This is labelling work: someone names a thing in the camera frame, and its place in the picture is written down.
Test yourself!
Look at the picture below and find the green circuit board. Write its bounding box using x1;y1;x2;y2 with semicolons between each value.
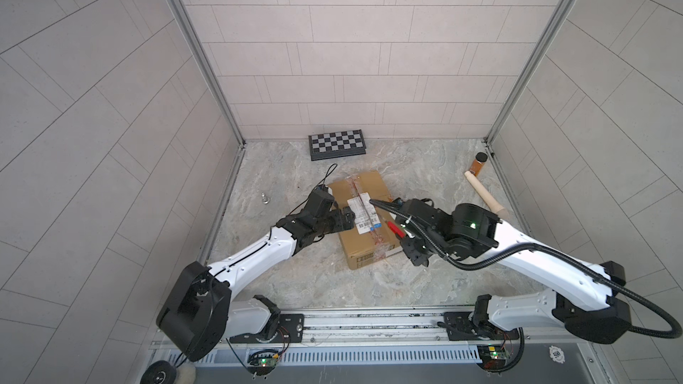
248;350;281;368
477;345;509;371

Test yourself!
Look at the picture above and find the red utility knife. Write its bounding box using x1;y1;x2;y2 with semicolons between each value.
386;222;407;239

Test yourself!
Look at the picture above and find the black wheel roller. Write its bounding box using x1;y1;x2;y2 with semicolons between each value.
139;360;178;384

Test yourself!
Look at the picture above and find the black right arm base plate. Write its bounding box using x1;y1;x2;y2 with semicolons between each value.
437;312;519;341

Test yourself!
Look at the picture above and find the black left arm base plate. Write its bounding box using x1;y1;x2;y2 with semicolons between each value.
229;313;305;344

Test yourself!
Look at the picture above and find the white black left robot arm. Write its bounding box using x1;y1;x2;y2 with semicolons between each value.
157;184;355;362

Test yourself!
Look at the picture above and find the brown cardboard express box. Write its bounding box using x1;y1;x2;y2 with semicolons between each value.
328;170;402;270

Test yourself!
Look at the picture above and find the black white chessboard case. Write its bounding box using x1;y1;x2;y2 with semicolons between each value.
309;130;366;162

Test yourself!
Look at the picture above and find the left green circuit board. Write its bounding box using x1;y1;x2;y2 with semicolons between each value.
248;350;281;368

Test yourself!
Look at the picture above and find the white round sticker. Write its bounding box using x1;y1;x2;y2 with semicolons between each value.
549;345;566;364

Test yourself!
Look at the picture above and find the brown spice jar black lid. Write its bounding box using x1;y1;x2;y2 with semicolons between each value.
469;152;488;177

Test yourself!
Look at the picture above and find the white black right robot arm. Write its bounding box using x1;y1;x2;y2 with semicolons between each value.
386;199;631;344

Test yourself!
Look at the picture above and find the right green circuit board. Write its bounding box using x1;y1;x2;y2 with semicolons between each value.
477;345;509;371

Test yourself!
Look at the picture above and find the black corrugated cable conduit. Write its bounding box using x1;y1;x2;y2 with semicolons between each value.
369;198;683;341

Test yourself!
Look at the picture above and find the aluminium mounting rail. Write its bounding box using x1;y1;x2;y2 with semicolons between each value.
212;306;580;351

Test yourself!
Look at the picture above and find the wooden rolling pin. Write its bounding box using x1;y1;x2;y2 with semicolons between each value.
464;171;510;222

